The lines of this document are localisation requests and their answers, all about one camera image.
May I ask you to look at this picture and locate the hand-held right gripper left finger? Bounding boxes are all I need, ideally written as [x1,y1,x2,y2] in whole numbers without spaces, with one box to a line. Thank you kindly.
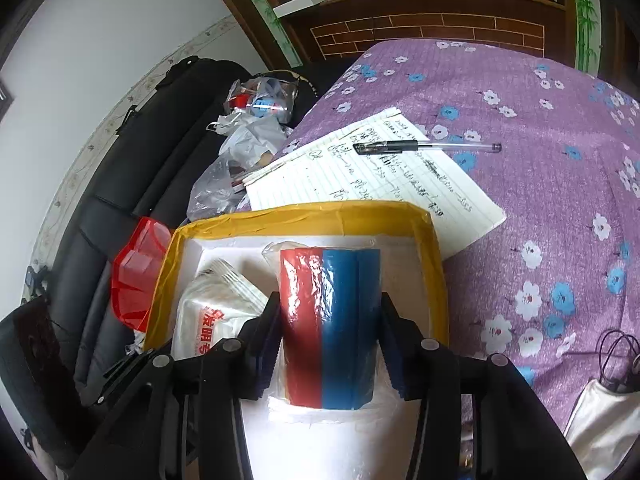
[70,291,282,480]

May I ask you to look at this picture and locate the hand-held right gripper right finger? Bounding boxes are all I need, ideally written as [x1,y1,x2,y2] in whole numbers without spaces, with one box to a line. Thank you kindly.
[379,292,588,480]

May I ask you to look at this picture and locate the yellow taped cardboard box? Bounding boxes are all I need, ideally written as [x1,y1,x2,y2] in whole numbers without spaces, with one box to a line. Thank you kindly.
[142,201,449,480]

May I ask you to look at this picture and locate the white packet with red print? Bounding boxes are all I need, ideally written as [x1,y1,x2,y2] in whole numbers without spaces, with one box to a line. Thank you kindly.
[171,258,271,361]

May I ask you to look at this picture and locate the red translucent plastic bag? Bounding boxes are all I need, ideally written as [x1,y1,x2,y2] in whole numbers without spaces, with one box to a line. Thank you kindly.
[111,216,172,333]

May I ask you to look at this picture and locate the clear crumpled plastic bag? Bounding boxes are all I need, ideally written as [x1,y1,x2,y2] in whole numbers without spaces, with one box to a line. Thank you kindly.
[187,157,251,223]

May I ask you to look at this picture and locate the lined notebook sheet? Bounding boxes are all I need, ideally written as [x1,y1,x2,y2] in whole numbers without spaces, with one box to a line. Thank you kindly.
[245,107,507,261]

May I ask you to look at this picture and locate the black ballpoint pen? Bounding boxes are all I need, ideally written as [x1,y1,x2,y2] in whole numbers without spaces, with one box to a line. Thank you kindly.
[353,140,502,157]

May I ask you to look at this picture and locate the white cloth bag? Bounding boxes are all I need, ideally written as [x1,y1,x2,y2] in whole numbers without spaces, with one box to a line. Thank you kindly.
[562,377,640,480]

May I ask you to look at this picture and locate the black leather sofa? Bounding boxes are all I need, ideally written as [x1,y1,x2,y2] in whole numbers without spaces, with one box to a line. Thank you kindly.
[30,57,321,411]

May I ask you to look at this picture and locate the white plastic bag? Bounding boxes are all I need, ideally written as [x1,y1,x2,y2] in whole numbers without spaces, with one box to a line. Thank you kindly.
[215,110,293,161]

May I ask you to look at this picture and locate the black bag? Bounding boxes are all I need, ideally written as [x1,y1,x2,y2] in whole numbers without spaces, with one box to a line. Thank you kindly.
[0,300,76,466]

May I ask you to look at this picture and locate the small black blue device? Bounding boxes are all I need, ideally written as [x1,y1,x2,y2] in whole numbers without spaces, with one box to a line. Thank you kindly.
[22,266,48,293]

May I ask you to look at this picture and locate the clear bag with small items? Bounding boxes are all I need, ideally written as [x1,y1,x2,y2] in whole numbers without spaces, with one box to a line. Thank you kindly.
[222,74,301,126]

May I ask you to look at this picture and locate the bamboo print panel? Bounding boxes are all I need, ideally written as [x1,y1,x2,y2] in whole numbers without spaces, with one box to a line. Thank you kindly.
[245,0,303,68]
[570,0,603,78]

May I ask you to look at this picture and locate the wooden glass cabinet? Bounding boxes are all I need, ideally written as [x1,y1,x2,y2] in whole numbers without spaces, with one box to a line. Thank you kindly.
[195,0,640,81]

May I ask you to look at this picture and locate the white flat box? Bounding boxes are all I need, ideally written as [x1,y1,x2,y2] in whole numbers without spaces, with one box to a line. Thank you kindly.
[272,0,368,18]

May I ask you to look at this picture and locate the black cable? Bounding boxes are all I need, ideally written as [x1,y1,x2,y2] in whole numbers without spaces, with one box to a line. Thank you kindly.
[597,330,640,395]

